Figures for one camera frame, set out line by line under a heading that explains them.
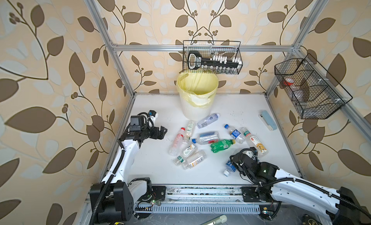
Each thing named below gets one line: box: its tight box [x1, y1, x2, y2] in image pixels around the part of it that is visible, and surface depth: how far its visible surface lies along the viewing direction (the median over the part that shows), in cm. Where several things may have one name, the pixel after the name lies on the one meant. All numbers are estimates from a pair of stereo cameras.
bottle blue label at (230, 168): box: [223, 159, 237, 177], surface depth 78 cm
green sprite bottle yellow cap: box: [210, 139, 236, 154], surface depth 89 cm
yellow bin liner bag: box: [176, 72, 219, 108], surface depth 96 cm
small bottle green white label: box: [185, 120, 197, 141], surface depth 96 cm
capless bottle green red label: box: [241, 126, 269, 157], surface depth 88 cm
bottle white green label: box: [173, 142, 199, 167], surface depth 86 cm
